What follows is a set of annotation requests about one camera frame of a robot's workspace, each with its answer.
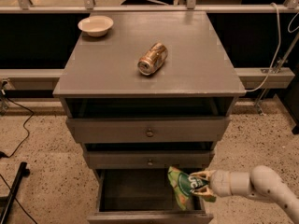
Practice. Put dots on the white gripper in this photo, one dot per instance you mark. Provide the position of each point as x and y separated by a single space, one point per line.
220 183

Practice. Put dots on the green rice chip bag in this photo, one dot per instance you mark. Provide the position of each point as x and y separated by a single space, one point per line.
183 185

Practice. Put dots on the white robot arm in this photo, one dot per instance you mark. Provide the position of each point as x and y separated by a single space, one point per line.
261 184

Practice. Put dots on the middle grey drawer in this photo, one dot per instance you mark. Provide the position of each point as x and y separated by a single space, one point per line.
147 159

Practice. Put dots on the grey drawer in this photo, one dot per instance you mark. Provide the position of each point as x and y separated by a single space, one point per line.
142 196
147 159
206 129

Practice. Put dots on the bottom grey drawer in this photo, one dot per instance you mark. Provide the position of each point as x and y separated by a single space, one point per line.
142 196

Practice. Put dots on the grey drawer cabinet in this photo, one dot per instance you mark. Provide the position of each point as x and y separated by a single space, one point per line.
101 79

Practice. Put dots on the top grey drawer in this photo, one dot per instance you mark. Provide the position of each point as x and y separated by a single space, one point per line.
206 129

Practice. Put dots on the gold soda can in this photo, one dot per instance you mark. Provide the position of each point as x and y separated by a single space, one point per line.
153 60

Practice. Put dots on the black stand leg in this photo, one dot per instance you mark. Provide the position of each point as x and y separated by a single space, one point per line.
7 201

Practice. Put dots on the white paper bowl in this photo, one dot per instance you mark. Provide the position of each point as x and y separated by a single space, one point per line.
96 26

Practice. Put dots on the metal window railing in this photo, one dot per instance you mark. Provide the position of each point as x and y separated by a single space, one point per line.
140 2

